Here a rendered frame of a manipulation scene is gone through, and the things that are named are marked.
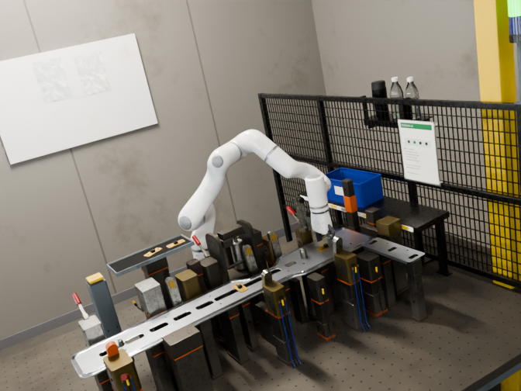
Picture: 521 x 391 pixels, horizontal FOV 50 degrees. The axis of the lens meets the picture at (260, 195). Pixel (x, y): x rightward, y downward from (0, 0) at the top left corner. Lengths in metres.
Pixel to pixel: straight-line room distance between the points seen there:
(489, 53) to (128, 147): 3.02
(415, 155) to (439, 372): 1.03
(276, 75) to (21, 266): 2.64
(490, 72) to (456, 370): 1.15
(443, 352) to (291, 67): 3.39
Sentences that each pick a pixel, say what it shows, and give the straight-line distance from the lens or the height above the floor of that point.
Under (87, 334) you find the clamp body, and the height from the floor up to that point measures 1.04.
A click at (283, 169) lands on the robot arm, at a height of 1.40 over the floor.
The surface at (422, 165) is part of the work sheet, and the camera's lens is 2.74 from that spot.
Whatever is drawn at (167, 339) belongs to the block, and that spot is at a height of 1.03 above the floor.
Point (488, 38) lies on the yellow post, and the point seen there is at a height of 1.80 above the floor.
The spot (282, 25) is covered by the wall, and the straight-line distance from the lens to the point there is 5.13.
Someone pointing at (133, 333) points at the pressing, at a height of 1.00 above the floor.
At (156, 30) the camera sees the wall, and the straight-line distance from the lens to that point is 4.66.
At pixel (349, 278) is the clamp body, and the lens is 2.38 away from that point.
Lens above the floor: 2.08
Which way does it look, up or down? 18 degrees down
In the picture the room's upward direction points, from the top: 12 degrees counter-clockwise
